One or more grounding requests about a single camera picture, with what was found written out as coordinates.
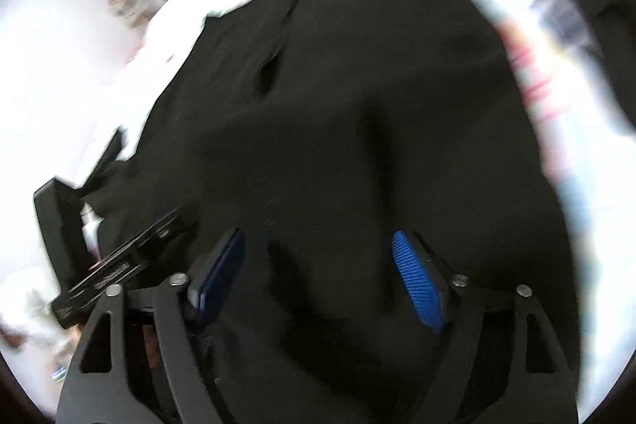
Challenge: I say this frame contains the black fleece jacket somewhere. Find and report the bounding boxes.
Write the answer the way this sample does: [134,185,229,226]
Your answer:
[82,0,582,424]

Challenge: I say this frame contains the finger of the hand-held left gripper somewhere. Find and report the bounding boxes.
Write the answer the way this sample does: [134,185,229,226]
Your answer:
[144,205,200,253]

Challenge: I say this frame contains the small storage rack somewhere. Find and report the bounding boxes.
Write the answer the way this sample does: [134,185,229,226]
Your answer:
[107,0,150,27]

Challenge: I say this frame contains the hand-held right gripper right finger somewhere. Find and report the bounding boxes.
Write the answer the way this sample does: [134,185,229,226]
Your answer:
[392,230,580,424]

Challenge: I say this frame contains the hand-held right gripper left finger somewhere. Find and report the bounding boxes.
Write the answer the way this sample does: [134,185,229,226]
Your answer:
[57,228,246,424]

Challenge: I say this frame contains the blue checked printed blanket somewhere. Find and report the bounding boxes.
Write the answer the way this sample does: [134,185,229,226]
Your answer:
[0,0,636,424]

